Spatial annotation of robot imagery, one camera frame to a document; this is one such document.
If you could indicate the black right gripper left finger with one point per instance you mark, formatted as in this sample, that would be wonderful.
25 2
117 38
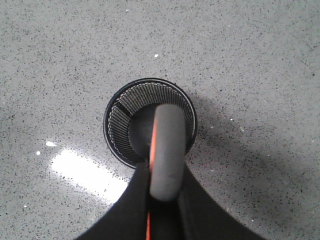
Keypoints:
127 218

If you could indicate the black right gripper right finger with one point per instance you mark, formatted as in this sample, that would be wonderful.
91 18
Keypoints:
203 219

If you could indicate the grey orange scissors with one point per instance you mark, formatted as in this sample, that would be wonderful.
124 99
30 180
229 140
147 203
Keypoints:
166 164

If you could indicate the black mesh bucket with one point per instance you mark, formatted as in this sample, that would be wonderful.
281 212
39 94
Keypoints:
129 117

